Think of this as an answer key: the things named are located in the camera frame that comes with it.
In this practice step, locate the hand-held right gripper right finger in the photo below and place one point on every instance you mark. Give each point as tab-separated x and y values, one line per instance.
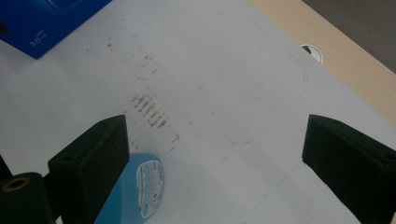
351	165

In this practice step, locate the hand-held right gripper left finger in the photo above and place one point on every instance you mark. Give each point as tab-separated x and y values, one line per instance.
90	168

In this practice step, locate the light blue soft packet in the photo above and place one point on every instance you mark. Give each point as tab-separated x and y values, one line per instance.
124	193

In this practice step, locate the white paper sheet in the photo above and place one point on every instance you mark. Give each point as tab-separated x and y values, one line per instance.
218	77

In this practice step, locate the dark blue cardboard box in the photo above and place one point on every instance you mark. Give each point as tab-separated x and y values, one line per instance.
37	25

